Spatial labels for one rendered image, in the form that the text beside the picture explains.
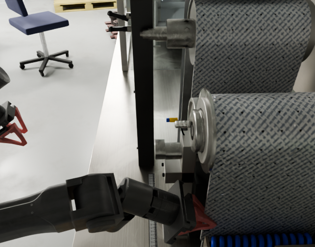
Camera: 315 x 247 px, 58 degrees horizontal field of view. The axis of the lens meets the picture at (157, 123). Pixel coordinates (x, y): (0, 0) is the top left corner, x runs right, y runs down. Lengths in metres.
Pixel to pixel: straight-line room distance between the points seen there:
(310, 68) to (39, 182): 1.89
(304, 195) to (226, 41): 0.33
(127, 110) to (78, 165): 1.17
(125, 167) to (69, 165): 1.41
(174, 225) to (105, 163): 0.48
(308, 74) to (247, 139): 0.44
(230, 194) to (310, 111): 0.19
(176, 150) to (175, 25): 0.27
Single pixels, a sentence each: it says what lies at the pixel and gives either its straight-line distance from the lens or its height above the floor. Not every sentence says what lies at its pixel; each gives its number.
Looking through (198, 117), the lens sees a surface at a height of 1.29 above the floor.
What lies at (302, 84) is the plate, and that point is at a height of 1.18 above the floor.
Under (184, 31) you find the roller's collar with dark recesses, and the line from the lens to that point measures 0.65.
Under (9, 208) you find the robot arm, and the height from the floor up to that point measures 1.21.
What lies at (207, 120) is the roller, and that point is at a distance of 0.45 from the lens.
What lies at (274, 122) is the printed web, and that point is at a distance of 0.47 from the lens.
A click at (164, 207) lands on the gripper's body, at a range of 0.51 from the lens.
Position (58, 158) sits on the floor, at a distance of 2.40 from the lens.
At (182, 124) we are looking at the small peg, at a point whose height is 1.25.
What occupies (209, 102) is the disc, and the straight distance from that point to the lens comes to 0.45.
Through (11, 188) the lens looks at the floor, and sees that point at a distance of 2.30.
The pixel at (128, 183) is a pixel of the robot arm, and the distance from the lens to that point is 0.49.
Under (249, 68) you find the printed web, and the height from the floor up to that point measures 1.28.
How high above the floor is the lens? 1.55
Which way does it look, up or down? 36 degrees down
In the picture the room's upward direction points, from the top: straight up
